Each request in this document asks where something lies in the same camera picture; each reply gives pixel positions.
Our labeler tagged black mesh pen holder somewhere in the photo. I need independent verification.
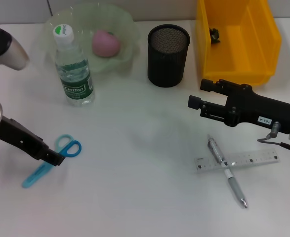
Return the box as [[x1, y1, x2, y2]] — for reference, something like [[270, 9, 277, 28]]
[[147, 24, 191, 88]]

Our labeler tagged yellow plastic bin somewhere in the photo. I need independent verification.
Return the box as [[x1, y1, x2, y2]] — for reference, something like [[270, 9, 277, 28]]
[[195, 0, 283, 87]]

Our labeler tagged right gripper cable with connector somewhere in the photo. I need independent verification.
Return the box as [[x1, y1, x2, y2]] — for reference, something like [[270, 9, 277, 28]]
[[257, 121, 290, 159]]

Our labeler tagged clear plastic ruler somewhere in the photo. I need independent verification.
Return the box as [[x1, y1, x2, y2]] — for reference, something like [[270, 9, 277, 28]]
[[194, 148, 281, 175]]

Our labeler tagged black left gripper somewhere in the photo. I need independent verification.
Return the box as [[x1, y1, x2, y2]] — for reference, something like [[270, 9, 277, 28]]
[[0, 116, 65, 167]]

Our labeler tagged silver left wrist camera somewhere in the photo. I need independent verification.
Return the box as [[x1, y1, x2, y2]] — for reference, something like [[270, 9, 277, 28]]
[[0, 21, 30, 71]]

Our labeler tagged silver pen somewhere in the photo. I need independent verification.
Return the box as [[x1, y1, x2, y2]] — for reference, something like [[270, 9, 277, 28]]
[[207, 134, 249, 209]]

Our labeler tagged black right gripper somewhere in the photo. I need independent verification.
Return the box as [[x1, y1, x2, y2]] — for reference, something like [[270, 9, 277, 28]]
[[187, 78, 290, 135]]

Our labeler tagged clear bottle green label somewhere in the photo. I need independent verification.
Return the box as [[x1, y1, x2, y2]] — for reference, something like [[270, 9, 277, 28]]
[[52, 24, 96, 107]]

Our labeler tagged green plastic wrapper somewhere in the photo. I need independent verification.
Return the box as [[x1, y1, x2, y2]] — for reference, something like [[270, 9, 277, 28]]
[[208, 27, 221, 45]]

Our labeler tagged pink toy peach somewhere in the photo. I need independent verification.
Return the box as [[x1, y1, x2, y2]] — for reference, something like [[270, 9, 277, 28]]
[[92, 29, 122, 58]]

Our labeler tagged green translucent fruit plate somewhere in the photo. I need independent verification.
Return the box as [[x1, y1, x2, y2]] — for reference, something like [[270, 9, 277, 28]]
[[44, 2, 140, 74]]

